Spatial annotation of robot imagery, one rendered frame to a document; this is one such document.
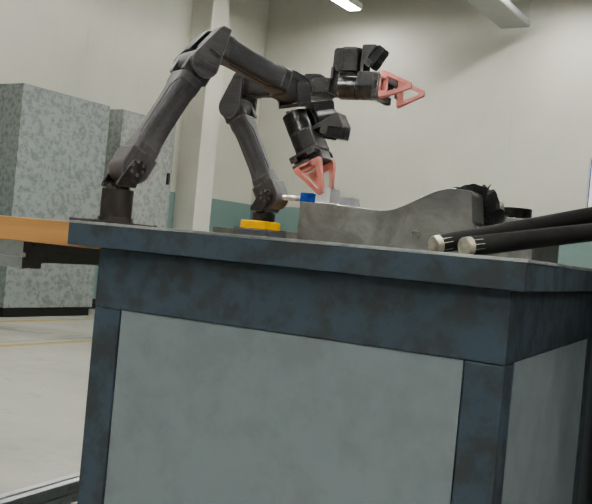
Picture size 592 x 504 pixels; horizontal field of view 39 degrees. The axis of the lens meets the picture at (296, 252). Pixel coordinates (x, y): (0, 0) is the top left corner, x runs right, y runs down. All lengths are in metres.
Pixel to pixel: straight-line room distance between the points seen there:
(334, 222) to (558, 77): 7.65
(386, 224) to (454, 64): 8.06
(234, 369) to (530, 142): 8.21
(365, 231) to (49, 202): 6.03
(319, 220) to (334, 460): 0.77
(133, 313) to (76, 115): 6.60
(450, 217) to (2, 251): 0.84
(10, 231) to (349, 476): 0.70
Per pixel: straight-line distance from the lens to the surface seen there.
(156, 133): 1.73
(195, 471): 1.25
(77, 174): 7.84
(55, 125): 7.68
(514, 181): 9.27
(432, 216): 1.70
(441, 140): 9.62
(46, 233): 1.43
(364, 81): 2.12
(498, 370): 1.04
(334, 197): 1.88
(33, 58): 8.25
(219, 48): 1.80
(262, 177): 2.20
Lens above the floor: 0.79
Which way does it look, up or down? level
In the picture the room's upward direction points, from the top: 5 degrees clockwise
